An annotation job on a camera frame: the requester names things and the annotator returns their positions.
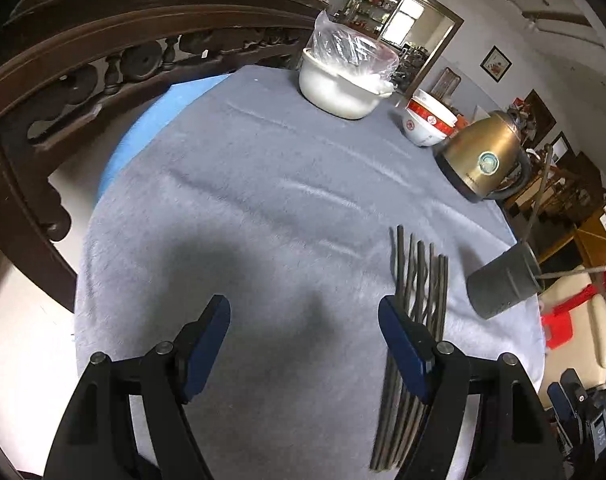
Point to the clear plastic bag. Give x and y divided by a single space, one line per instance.
350 50

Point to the dark framed picture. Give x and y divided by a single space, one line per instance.
540 110

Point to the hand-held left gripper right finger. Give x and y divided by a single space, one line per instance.
403 350

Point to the gold electric kettle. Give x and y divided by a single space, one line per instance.
478 145

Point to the wooden door frame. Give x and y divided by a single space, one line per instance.
448 47

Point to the carved dark wooden chair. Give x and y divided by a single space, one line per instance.
83 25

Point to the white ceramic pot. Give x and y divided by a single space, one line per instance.
333 90

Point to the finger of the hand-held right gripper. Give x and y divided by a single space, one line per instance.
574 385
562 405

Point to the red banded white bowl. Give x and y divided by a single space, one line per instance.
420 127

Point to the grey perforated chopstick holder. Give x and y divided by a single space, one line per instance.
503 280

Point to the bundle of dark chopsticks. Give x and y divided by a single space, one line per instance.
423 280

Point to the cream armchair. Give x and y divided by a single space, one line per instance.
590 340

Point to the framed red flower picture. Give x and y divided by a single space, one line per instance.
496 64

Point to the red rimmed white bowl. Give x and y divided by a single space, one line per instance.
440 105

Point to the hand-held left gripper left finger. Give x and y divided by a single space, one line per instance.
208 345

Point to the grey table cloth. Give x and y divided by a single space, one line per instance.
263 200

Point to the red plastic item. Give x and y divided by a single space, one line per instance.
565 317

